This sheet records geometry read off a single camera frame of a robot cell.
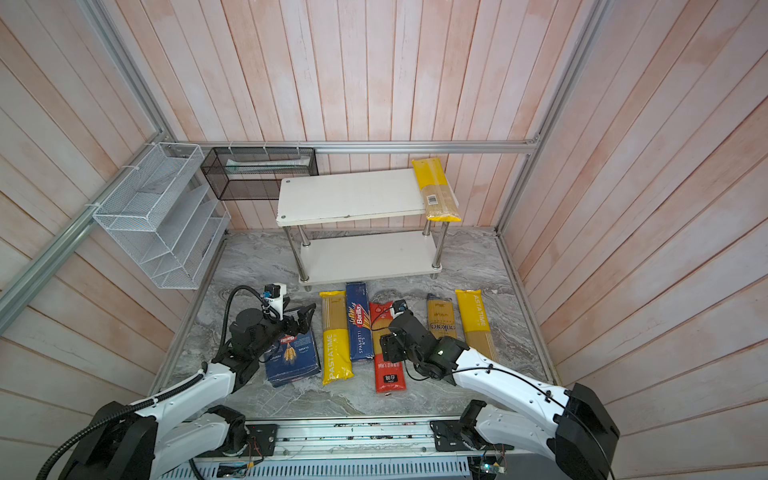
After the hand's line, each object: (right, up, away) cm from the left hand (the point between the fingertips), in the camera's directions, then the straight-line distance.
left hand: (303, 306), depth 84 cm
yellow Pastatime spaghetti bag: (+9, -14, +1) cm, 17 cm away
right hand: (+25, -8, -3) cm, 27 cm away
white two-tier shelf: (+12, +28, +43) cm, 53 cm away
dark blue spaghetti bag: (+42, -5, +9) cm, 43 cm away
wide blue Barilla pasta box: (-2, -14, -4) cm, 15 cm away
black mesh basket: (-22, +44, +19) cm, 53 cm away
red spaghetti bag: (+24, -19, -3) cm, 31 cm away
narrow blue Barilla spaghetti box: (+16, -6, +6) cm, 18 cm away
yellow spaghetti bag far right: (+52, -6, +8) cm, 53 cm away
